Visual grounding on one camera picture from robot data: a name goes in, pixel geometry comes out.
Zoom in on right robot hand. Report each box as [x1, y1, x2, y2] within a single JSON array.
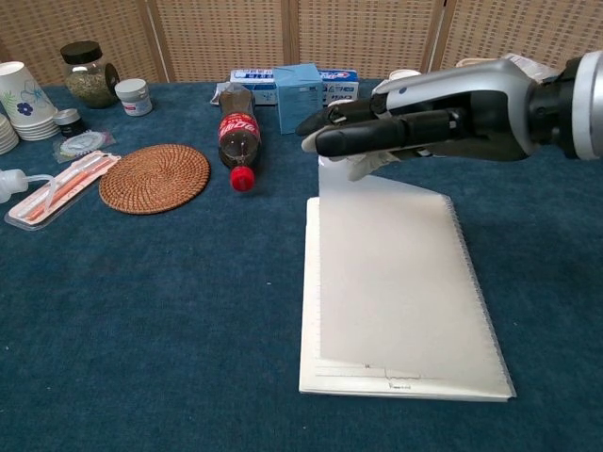
[[295, 57, 539, 184]]

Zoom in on cream lined spiral notebook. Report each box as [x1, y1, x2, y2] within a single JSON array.
[[298, 155, 517, 404]]

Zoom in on stacked beige pulp trays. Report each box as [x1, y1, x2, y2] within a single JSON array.
[[454, 57, 500, 72]]

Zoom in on clear plastic bag with label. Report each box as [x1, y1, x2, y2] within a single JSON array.
[[499, 52, 562, 82]]

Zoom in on light blue carton box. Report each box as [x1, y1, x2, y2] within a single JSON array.
[[272, 64, 324, 137]]

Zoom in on white blue toothpaste box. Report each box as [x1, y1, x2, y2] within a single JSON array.
[[229, 67, 362, 105]]

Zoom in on cola bottle with red cap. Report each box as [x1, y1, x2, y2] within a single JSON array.
[[217, 82, 262, 193]]

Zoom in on wooden woven folding screen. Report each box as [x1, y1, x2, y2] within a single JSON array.
[[0, 0, 603, 89]]

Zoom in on round woven rattan coaster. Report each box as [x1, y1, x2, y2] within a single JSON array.
[[98, 144, 212, 217]]

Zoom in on small white labelled jar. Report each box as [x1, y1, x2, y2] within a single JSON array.
[[114, 78, 154, 118]]

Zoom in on glass herb jar black lid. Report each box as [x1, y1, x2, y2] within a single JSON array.
[[59, 40, 119, 110]]

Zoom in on teal blue table cloth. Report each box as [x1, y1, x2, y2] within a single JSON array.
[[0, 76, 603, 452]]

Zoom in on small clear plastic packet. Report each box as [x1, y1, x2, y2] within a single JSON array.
[[52, 130, 117, 165]]

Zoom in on small black-lidded jar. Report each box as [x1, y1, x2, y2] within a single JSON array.
[[53, 107, 87, 139]]

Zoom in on pink toothbrush blister pack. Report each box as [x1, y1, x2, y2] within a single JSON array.
[[4, 149, 122, 232]]

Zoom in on stack of white saucers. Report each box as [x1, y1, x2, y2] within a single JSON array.
[[17, 108, 61, 142], [0, 114, 21, 155]]

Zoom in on paper cup with blue flower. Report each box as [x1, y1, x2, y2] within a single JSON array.
[[0, 60, 58, 129]]

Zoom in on white squeeze bottle with tube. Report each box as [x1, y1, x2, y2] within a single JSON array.
[[0, 168, 57, 204]]

